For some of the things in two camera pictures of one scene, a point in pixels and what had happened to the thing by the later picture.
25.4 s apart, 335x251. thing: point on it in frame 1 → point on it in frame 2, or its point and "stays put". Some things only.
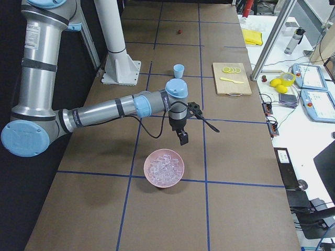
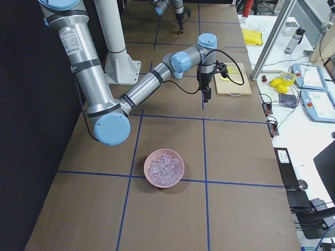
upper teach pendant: [309, 77] stays put
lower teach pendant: [319, 105] stays put
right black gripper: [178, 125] → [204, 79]
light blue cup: [178, 70] stays put
